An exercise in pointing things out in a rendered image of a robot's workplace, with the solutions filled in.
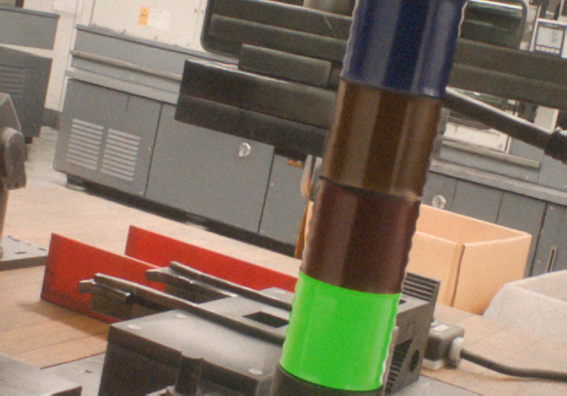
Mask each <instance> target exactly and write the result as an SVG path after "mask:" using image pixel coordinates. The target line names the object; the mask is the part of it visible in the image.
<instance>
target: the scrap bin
mask: <svg viewBox="0 0 567 396"><path fill-rule="evenodd" d="M170 261H176V262H179V263H181V264H183V265H185V266H187V267H190V268H194V269H196V270H198V271H200V272H203V273H204V274H208V275H210V276H215V277H218V278H220V279H224V280H227V281H230V282H232V283H237V284H240V285H243V286H245V287H248V288H251V289H254V290H256V291H259V290H263V289H267V288H271V287H276V288H279V289H282V290H286V291H290V292H293V293H296V289H295V287H296V284H297V282H298V280H299V277H298V276H295V275H292V274H289V273H284V272H282V271H279V270H276V269H273V268H269V267H265V266H262V265H260V264H257V263H254V262H251V261H248V260H243V259H240V258H238V257H235V256H231V255H228V254H226V253H223V252H218V251H215V250H212V249H209V248H206V247H204V246H201V245H195V244H193V243H190V242H187V241H184V240H181V239H178V238H175V237H171V236H168V235H165V234H161V233H159V232H156V231H153V230H150V229H145V228H142V227H139V226H136V225H134V224H129V227H128V235H127V241H126V245H125V250H124V255H123V254H120V253H117V252H113V251H110V250H107V249H105V248H102V247H99V246H96V245H92V244H89V243H86V242H83V241H81V240H78V239H75V238H72V237H68V236H65V235H62V234H59V233H57V232H51V233H50V242H49V248H48V253H47V258H46V263H45V273H44V279H43V287H42V293H41V299H45V300H48V301H50V302H52V303H55V304H58V305H60V306H62V307H65V308H68V309H71V310H74V311H75V312H78V313H81V314H85V315H87V316H89V317H92V318H95V319H98V320H99V321H102V322H106V323H109V324H113V323H117V322H124V321H123V320H121V319H117V318H114V317H111V316H108V315H104V314H99V313H96V312H92V311H89V310H88V308H89V299H90V294H91V293H79V291H78V282H80V281H84V280H89V279H94V275H95V274H97V273H100V274H103V275H107V276H112V277H116V278H119V279H122V280H126V281H129V282H132V283H138V284H139V285H143V286H146V287H149V288H152V289H154V290H157V291H162V292H164V290H165V286H166V284H165V283H161V282H158V281H146V275H145V271H146V270H148V269H154V268H169V263H170Z"/></svg>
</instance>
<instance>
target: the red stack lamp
mask: <svg viewBox="0 0 567 396"><path fill-rule="evenodd" d="M318 179H319V185H318V187H317V189H316V191H315V202H314V204H313V206H312V214H313V215H312V217H311V219H310V221H309V231H308V233H307V236H306V246H305V249H304V251H303V261H302V262H301V264H300V266H299V269H300V270H301V271H302V272H303V273H304V274H306V275H308V276H311V277H313V278H314V279H317V280H319V281H322V282H325V283H329V284H332V285H335V286H338V287H342V288H346V289H349V290H354V291H363V292H369V293H376V294H397V293H401V292H403V282H404V280H405V278H406V276H407V265H408V263H409V261H410V251H411V249H412V247H413V245H414V239H413V236H414V234H415V233H416V222H417V220H418V218H419V216H420V205H421V204H422V202H423V198H422V197H411V196H403V195H396V194H391V193H385V192H381V191H376V190H368V189H364V188H360V187H356V186H353V185H350V184H346V183H342V182H338V181H335V180H332V179H330V178H328V177H325V176H323V175H319V176H318Z"/></svg>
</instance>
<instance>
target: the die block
mask: <svg viewBox="0 0 567 396"><path fill-rule="evenodd" d="M394 347H395V342H392V343H391V344H390V345H389V355H388V357H387V359H386V361H385V363H386V369H385V371H384V374H383V383H384V390H385V386H386V382H387V378H388V374H389V370H390V366H391V362H392V355H393V350H394ZM102 370H103V371H102V376H101V381H100V386H99V391H98V396H144V395H147V394H150V393H153V392H157V391H160V390H163V389H166V388H167V387H168V386H172V385H175V380H176V375H177V370H178V368H176V367H173V366H170V365H168V364H166V363H163V362H161V361H157V360H154V359H152V358H150V357H147V356H144V355H142V354H140V353H136V352H133V351H131V350H128V349H126V348H124V347H121V346H117V345H115V344H113V343H110V342H107V344H106V349H105V357H104V362H103V367H102ZM198 384H202V385H205V386H208V387H210V388H213V389H215V390H217V391H220V392H224V393H227V394H228V395H231V396H250V395H247V394H245V393H242V392H239V391H236V390H233V389H231V388H228V387H227V386H224V385H221V384H217V383H215V382H213V381H210V380H207V379H205V378H203V377H199V381H198ZM383 396H384V393H383Z"/></svg>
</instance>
